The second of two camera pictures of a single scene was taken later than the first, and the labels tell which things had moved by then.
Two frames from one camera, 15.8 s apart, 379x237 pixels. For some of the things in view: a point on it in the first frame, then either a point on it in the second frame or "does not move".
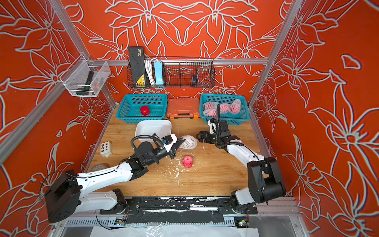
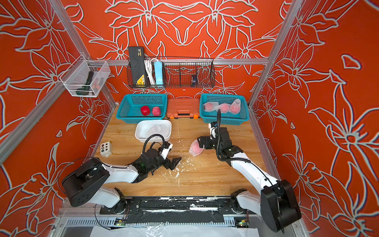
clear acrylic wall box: [86, 78] does not move
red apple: [144, 110] does not move
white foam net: [190, 142] -> [164, 129]
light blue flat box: [158, 72] does not move
